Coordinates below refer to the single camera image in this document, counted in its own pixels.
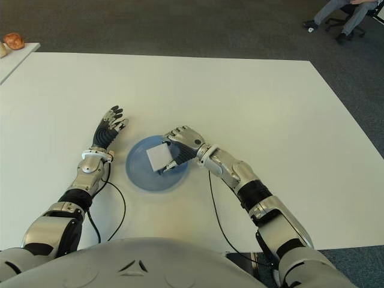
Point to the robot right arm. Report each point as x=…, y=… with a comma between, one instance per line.
x=240, y=174

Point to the white side table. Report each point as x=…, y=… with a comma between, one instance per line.
x=16, y=58

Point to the blue plate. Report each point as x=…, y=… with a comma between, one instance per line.
x=139, y=171

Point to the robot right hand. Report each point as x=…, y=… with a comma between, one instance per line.
x=187, y=139

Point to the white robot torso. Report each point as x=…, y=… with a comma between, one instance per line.
x=144, y=264

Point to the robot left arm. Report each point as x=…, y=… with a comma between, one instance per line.
x=90, y=168

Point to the office chair base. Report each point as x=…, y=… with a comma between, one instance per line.
x=334, y=21

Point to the seated person in jeans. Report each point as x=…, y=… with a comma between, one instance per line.
x=327, y=10

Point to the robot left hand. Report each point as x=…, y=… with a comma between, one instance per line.
x=104, y=135

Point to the white panel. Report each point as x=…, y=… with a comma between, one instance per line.
x=380, y=12

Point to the brown round bread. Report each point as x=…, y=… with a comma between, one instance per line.
x=13, y=41

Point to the white charger block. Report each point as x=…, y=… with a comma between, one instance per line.
x=159, y=157

